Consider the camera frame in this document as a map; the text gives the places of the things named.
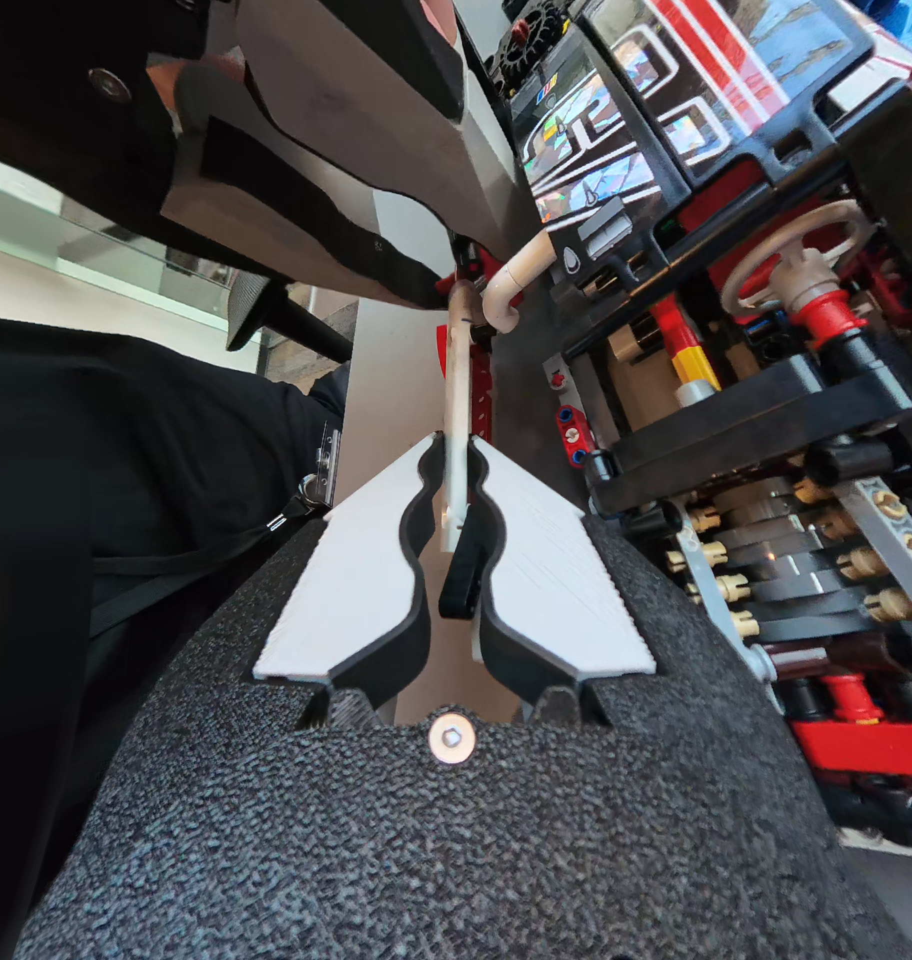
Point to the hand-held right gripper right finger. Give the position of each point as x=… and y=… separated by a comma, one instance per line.
x=561, y=592

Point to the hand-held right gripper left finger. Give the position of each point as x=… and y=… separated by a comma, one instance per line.
x=343, y=592

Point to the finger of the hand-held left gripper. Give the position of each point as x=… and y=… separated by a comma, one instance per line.
x=366, y=112
x=276, y=232

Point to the white and red brick door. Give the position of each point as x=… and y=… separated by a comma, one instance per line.
x=456, y=390

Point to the toy brick car model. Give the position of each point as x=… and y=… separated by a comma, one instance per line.
x=726, y=420

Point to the grey desk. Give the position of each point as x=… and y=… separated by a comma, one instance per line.
x=381, y=375

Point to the person's left hand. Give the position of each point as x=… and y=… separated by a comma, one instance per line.
x=163, y=86

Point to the black office chair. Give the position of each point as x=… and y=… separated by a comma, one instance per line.
x=261, y=300

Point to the person in black clothing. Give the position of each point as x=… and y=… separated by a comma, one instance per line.
x=126, y=450

